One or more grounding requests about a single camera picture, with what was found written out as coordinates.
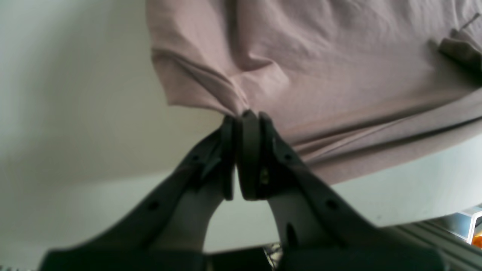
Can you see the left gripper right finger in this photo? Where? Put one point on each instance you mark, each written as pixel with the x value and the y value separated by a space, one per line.
pixel 318 230

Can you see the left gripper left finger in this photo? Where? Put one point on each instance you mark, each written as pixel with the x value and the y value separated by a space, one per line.
pixel 167 229

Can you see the aluminium frame base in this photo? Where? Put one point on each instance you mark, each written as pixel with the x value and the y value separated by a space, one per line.
pixel 457 236

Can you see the mauve pink T-shirt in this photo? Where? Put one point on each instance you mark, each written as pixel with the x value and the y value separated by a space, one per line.
pixel 354 86

